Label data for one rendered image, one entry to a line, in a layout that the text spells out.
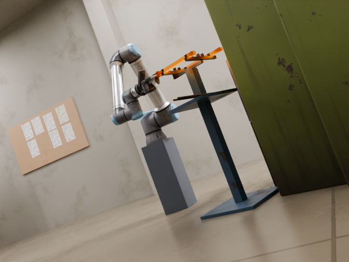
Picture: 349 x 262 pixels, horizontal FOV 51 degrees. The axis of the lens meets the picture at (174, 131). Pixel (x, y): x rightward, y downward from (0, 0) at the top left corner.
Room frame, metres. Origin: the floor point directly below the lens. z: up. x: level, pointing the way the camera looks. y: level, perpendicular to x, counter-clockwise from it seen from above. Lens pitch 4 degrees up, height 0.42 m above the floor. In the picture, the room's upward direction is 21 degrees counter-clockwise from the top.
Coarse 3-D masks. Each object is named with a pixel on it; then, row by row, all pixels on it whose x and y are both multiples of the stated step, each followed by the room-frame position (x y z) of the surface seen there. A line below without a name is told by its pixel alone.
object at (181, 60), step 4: (192, 52) 2.16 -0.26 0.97; (188, 56) 2.19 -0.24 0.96; (180, 60) 2.23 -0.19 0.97; (184, 60) 2.24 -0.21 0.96; (172, 64) 2.28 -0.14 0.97; (176, 64) 2.26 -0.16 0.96; (164, 68) 2.33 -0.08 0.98; (168, 68) 2.30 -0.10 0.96; (172, 68) 2.32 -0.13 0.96; (156, 72) 2.36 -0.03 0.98; (160, 72) 2.35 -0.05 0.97; (156, 76) 2.38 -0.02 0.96
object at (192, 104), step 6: (222, 90) 2.28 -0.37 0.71; (228, 90) 2.33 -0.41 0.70; (234, 90) 2.38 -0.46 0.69; (198, 96) 2.13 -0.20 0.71; (204, 96) 2.13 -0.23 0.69; (210, 96) 2.19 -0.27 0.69; (216, 96) 2.29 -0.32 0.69; (222, 96) 2.42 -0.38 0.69; (186, 102) 2.20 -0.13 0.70; (192, 102) 2.17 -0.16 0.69; (198, 102) 2.27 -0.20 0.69; (210, 102) 2.52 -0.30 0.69; (174, 108) 2.26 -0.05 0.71; (180, 108) 2.24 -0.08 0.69; (186, 108) 2.33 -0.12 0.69; (192, 108) 2.45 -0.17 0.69; (168, 114) 2.31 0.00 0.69
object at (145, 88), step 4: (144, 84) 2.45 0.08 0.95; (148, 84) 2.43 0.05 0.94; (152, 84) 2.46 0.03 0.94; (136, 88) 2.50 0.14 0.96; (140, 88) 2.51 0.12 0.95; (144, 88) 2.45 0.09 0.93; (148, 88) 2.43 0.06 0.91; (152, 88) 2.45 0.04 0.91; (140, 92) 2.50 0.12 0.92; (144, 92) 2.46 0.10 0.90; (148, 92) 2.46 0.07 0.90
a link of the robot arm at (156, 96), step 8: (120, 48) 2.86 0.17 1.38; (128, 48) 2.80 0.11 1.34; (136, 48) 2.83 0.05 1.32; (120, 56) 2.84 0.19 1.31; (128, 56) 2.83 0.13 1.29; (136, 56) 2.84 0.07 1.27; (136, 64) 2.86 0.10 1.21; (144, 64) 2.90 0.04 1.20; (136, 72) 2.90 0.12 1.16; (152, 96) 2.99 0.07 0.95; (160, 96) 3.01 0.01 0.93; (160, 104) 3.02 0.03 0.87; (168, 104) 3.04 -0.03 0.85; (160, 112) 3.04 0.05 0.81; (160, 120) 3.08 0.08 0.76; (168, 120) 3.07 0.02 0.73; (176, 120) 3.09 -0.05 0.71
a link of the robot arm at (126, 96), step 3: (126, 90) 2.57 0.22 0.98; (129, 90) 2.53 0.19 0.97; (123, 93) 2.59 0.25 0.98; (126, 93) 2.56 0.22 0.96; (129, 93) 2.54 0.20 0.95; (123, 96) 2.58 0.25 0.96; (126, 96) 2.56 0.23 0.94; (129, 96) 2.55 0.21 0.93; (132, 96) 2.54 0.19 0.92; (123, 99) 2.59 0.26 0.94; (126, 99) 2.57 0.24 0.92; (129, 99) 2.56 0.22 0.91; (132, 99) 2.56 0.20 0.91; (135, 99) 2.57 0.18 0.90; (126, 102) 2.58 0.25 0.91
